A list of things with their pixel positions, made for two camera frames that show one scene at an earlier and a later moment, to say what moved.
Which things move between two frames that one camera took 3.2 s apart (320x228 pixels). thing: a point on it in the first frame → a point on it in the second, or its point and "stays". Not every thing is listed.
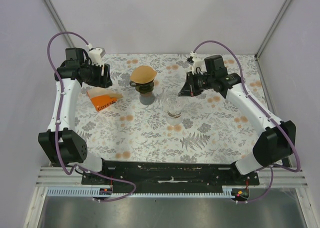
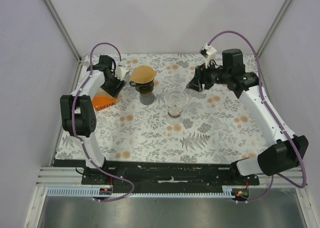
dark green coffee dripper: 144,88 stays
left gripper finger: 107,81 → 119,87
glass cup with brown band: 174,116 stays
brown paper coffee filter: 143,74 stays
